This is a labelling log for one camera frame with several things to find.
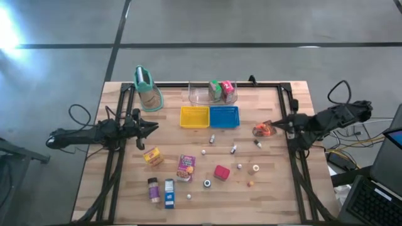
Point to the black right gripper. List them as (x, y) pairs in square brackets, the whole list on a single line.
[(295, 123)]

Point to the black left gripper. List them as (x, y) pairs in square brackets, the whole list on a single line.
[(133, 127)]

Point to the orange taco seasoning packet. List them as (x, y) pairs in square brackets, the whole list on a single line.
[(263, 130)]

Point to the yellow mini cereal box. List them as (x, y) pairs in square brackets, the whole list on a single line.
[(153, 156)]

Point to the pink mini cereal box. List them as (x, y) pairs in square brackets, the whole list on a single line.
[(186, 168)]

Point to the red mini cereal box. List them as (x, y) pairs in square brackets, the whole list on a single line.
[(227, 89)]

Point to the spice jar with purple label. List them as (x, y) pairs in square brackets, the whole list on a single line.
[(153, 191)]

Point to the blue mini cereal box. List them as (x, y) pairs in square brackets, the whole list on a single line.
[(169, 194)]

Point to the green mini cereal box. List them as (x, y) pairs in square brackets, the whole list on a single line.
[(215, 91)]

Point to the red-lidded smoked paprika tin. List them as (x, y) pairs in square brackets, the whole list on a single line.
[(221, 172)]

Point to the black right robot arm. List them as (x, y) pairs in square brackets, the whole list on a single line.
[(336, 117)]

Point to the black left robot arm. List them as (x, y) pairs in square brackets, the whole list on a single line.
[(81, 135)]

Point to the yellow plastic basket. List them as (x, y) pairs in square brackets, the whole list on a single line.
[(194, 117)]

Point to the yellow food colouring bottle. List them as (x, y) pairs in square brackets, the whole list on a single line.
[(256, 168)]

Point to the small black ball right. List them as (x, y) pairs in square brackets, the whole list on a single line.
[(233, 149)]

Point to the blue plastic basket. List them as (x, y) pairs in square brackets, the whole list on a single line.
[(224, 117)]

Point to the clear plastic bin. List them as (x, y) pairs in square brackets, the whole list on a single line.
[(198, 95)]

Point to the small orange dropper bottle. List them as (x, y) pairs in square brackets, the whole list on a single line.
[(250, 183)]

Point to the black power adapter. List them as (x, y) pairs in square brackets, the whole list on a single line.
[(337, 160)]

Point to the black bottle with white cap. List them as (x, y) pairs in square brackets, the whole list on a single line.
[(207, 183)]

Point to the black stand bar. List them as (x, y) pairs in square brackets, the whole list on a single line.
[(348, 177)]

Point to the white paper sheet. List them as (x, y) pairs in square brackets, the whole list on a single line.
[(340, 193)]

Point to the laptop with blue screen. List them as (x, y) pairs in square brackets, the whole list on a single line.
[(396, 138)]

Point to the grey open laptop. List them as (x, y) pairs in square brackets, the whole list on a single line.
[(370, 201)]

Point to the black side desk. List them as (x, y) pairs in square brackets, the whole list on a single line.
[(19, 153)]

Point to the black aluminium table frame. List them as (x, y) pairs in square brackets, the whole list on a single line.
[(172, 84)]

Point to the small black clamp mount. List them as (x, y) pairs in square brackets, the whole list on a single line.
[(252, 80)]

